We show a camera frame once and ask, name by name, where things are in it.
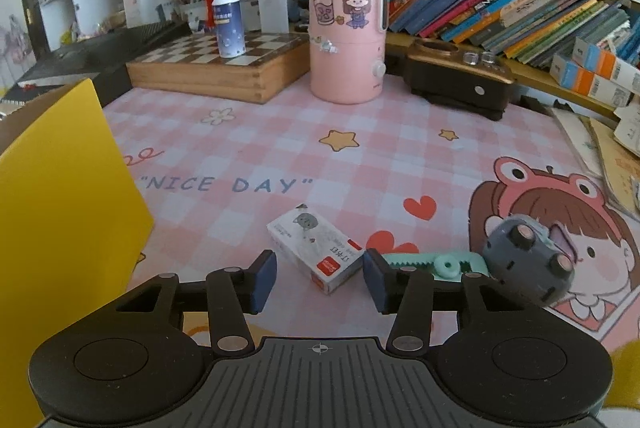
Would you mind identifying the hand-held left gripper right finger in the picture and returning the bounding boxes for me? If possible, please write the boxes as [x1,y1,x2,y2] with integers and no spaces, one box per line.
[362,249,526,355]

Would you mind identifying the grey cat-eared round gadget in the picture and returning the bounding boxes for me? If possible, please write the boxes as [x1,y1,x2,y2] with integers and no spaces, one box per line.
[482,213,576,308]

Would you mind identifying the white blue spray bottle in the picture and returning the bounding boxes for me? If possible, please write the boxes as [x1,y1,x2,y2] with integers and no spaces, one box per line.
[212,0,248,59]

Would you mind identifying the yellow cardboard box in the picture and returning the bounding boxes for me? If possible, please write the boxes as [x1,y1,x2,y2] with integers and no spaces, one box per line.
[0,78,155,428]

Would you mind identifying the orange and blue carton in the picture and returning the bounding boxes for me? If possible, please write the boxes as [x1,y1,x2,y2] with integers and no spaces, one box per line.
[550,53,640,109]
[572,36,640,76]

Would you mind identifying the wooden chessboard box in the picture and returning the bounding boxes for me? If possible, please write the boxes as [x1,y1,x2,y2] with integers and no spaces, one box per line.
[126,32,310,105]

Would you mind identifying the white staple box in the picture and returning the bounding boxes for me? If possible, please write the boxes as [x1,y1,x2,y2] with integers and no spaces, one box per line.
[266,204,365,295]

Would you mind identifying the stack of papers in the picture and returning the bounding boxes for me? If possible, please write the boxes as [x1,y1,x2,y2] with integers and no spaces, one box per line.
[550,103,640,219]

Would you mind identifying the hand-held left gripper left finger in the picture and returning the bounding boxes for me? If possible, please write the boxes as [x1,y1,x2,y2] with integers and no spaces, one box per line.
[115,249,277,355]

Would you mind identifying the pen holder with pens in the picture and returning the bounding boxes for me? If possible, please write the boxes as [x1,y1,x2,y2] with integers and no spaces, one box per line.
[175,0,261,34]

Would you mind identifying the pink humidifier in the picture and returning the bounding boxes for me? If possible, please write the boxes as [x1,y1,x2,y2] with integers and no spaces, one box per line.
[307,0,392,103]

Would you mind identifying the black electronic keyboard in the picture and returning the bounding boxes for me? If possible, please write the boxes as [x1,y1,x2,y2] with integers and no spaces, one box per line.
[0,21,193,109]

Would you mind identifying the teal correction tape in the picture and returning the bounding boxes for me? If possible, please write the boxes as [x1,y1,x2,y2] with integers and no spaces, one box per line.
[380,251,488,281]

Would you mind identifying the pink checked desktop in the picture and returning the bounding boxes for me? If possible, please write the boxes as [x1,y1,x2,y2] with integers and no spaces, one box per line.
[100,68,640,428]

